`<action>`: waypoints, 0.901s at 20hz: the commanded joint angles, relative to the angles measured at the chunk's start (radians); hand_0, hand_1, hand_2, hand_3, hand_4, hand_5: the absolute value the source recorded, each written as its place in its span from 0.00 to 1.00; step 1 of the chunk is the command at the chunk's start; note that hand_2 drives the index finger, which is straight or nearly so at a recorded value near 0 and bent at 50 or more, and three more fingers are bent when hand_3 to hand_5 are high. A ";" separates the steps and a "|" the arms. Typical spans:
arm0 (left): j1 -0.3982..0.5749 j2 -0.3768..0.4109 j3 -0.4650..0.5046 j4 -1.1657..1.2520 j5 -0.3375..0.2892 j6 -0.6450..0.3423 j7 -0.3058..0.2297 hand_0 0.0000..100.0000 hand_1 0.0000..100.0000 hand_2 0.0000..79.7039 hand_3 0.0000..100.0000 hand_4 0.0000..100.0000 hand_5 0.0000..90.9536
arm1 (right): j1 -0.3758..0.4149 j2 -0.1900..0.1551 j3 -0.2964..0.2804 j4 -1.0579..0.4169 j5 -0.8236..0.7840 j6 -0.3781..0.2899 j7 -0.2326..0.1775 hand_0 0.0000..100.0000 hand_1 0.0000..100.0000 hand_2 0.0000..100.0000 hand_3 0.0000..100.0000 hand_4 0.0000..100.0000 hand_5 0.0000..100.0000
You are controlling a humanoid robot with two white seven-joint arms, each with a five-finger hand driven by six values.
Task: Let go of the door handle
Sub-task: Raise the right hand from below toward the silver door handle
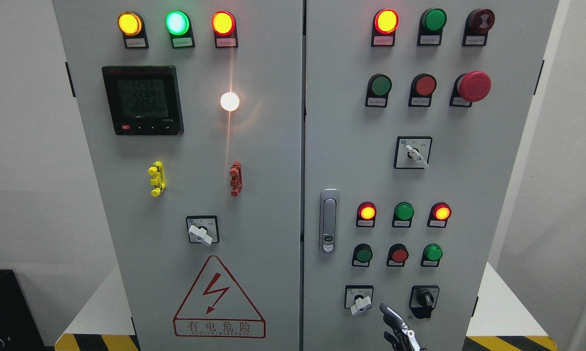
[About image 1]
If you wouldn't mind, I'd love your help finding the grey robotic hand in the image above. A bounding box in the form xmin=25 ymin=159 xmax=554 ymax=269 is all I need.
xmin=379 ymin=303 xmax=427 ymax=351

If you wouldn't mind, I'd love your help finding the silver door handle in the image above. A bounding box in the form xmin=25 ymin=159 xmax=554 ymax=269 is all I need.
xmin=318 ymin=188 xmax=340 ymax=253

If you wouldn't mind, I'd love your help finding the grey right cabinet door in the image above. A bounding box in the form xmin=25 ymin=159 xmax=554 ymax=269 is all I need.
xmin=303 ymin=0 xmax=558 ymax=351

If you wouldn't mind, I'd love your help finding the grey cabinet door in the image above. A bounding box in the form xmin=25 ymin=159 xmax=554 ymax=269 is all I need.
xmin=303 ymin=0 xmax=558 ymax=351
xmin=53 ymin=0 xmax=303 ymax=351

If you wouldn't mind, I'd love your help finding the grey left cabinet door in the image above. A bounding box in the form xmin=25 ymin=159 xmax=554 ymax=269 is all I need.
xmin=53 ymin=0 xmax=303 ymax=351

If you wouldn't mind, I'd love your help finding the red-orange indicator light left door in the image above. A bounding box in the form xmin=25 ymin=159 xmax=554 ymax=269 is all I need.
xmin=211 ymin=10 xmax=239 ymax=48

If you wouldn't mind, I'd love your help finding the red push button lower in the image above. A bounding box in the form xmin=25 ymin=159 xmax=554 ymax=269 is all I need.
xmin=386 ymin=243 xmax=409 ymax=267

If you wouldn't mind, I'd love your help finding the red push button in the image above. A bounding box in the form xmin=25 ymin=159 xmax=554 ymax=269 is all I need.
xmin=386 ymin=243 xmax=409 ymax=267
xmin=408 ymin=73 xmax=436 ymax=107

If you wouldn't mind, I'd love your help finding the green push button lower right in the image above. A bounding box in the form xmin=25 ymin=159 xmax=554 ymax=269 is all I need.
xmin=420 ymin=243 xmax=443 ymax=267

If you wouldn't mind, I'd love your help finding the green push button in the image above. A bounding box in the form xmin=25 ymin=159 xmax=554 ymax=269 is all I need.
xmin=365 ymin=74 xmax=392 ymax=108
xmin=351 ymin=243 xmax=373 ymax=267
xmin=420 ymin=243 xmax=443 ymax=267

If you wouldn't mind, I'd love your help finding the green push button lower left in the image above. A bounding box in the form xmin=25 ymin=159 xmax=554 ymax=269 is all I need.
xmin=351 ymin=243 xmax=373 ymax=267

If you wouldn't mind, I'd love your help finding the white platform with hazard stripes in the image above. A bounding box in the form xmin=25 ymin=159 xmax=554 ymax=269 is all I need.
xmin=55 ymin=264 xmax=558 ymax=351

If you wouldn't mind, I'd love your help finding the green indicator middle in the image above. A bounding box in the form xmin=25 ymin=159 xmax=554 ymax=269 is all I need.
xmin=392 ymin=202 xmax=415 ymax=228

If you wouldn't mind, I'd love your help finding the red lit indicator middle right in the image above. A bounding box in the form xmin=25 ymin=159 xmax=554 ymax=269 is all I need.
xmin=427 ymin=202 xmax=451 ymax=228

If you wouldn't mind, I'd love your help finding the red lit indicator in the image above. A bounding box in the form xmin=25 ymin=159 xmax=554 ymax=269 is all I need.
xmin=371 ymin=8 xmax=399 ymax=47
xmin=356 ymin=201 xmax=377 ymax=228
xmin=427 ymin=202 xmax=451 ymax=228

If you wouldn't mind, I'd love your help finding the red lit indicator middle left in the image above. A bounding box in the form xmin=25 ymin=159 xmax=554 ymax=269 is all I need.
xmin=356 ymin=201 xmax=377 ymax=228

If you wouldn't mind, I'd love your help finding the red electric hazard warning sticker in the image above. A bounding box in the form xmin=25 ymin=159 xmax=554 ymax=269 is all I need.
xmin=173 ymin=255 xmax=266 ymax=338

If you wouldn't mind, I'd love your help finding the red terminal connector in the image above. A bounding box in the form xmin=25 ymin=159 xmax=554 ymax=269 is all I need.
xmin=229 ymin=161 xmax=243 ymax=197

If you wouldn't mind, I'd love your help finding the red push button upper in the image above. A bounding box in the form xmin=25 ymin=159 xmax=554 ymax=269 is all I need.
xmin=408 ymin=73 xmax=436 ymax=107

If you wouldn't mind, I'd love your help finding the green push button upper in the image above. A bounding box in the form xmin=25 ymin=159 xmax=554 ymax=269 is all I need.
xmin=365 ymin=74 xmax=392 ymax=108

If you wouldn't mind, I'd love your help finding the red emergency stop button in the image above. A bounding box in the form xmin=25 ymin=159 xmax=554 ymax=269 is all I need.
xmin=449 ymin=71 xmax=492 ymax=108

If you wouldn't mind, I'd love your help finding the white lit indicator light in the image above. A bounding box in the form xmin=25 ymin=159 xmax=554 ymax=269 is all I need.
xmin=219 ymin=91 xmax=240 ymax=113

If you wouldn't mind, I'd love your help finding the yellow terminal connector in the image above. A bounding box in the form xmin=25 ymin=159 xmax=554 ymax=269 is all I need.
xmin=147 ymin=160 xmax=166 ymax=197

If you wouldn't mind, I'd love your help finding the red lit indicator top right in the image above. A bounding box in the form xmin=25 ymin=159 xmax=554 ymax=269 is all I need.
xmin=371 ymin=8 xmax=399 ymax=47

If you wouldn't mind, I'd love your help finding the green indicator top right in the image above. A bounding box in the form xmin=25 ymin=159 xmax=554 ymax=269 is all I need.
xmin=416 ymin=7 xmax=447 ymax=46

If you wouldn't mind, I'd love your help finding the dark red buzzer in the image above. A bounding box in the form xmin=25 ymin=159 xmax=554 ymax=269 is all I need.
xmin=462 ymin=9 xmax=495 ymax=47

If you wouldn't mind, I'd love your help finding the black digital power meter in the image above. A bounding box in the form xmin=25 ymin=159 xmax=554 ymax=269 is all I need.
xmin=101 ymin=66 xmax=184 ymax=136

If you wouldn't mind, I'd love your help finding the green lit indicator light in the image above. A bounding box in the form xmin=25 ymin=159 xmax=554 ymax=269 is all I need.
xmin=165 ymin=10 xmax=195 ymax=49

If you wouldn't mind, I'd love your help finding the black box lower left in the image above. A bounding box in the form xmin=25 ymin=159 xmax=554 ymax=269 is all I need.
xmin=0 ymin=270 xmax=45 ymax=351

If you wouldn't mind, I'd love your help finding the yellow indicator light top left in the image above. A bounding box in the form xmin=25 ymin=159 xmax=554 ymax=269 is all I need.
xmin=117 ymin=11 xmax=149 ymax=49

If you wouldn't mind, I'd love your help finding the black selector switch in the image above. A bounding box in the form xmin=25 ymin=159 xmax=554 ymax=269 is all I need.
xmin=409 ymin=285 xmax=440 ymax=318

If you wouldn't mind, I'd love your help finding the lower white selector switch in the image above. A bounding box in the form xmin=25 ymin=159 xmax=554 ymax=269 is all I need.
xmin=344 ymin=285 xmax=373 ymax=316

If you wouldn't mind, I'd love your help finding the upper right white selector switch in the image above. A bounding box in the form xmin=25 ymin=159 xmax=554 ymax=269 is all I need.
xmin=393 ymin=136 xmax=432 ymax=169

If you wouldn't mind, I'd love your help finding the left door white selector switch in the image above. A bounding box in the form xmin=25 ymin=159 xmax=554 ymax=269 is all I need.
xmin=186 ymin=215 xmax=220 ymax=246

